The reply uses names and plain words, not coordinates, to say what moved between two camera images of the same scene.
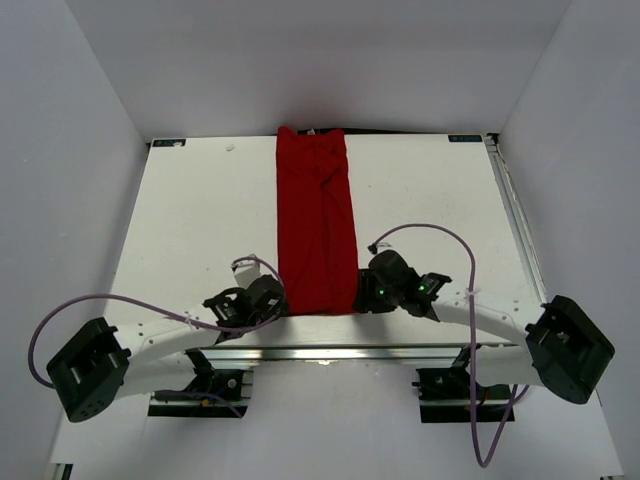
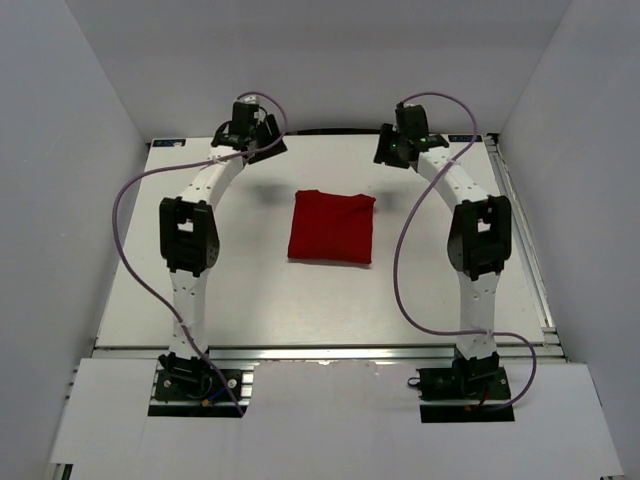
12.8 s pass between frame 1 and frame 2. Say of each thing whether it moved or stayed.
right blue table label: stayed
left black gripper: moved
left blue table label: stayed
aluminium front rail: stayed
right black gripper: moved
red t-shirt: moved
